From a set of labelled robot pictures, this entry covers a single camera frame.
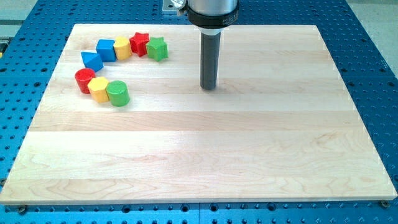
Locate blue cube block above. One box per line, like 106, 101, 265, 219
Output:
96, 39, 116, 62

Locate green cylinder block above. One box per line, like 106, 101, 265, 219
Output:
106, 80, 130, 107

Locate blue triangle block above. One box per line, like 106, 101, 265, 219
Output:
81, 52, 104, 72

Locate red cylinder block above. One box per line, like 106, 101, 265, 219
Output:
75, 68, 96, 94

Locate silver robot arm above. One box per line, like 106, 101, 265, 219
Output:
172, 0, 239, 35

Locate yellow hexagon block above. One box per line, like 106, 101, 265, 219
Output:
87, 77, 109, 103

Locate light wooden board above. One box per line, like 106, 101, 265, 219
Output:
1, 24, 397, 205

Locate green star block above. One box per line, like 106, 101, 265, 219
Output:
146, 37, 169, 62

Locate red star block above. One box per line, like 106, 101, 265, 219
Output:
129, 32, 150, 57

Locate yellow heart block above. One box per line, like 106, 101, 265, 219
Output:
113, 37, 132, 60

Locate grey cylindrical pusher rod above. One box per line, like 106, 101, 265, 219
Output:
200, 33, 221, 90

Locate silver metal bracket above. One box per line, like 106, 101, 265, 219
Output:
161, 0, 177, 15

